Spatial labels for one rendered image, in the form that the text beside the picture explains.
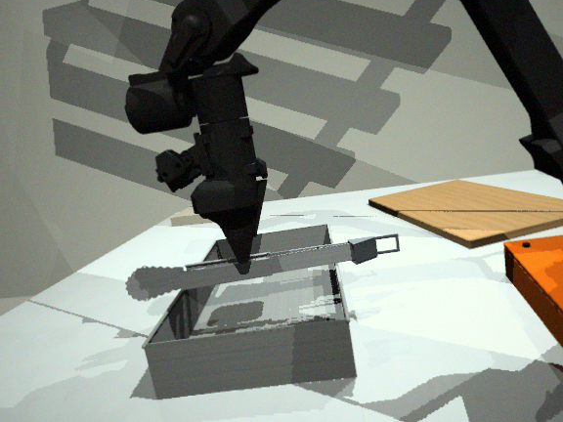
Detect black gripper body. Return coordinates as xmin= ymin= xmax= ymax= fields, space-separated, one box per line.
xmin=191 ymin=117 xmax=268 ymax=214

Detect grey rectangular tin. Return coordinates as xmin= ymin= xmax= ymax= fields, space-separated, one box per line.
xmin=142 ymin=224 xmax=358 ymax=400

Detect grey metal tongs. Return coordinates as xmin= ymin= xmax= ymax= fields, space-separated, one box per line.
xmin=125 ymin=233 xmax=400 ymax=302

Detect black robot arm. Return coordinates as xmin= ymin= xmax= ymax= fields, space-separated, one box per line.
xmin=124 ymin=0 xmax=563 ymax=192

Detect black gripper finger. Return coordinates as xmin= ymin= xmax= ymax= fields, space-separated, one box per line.
xmin=199 ymin=200 xmax=259 ymax=264
xmin=253 ymin=180 xmax=267 ymax=237

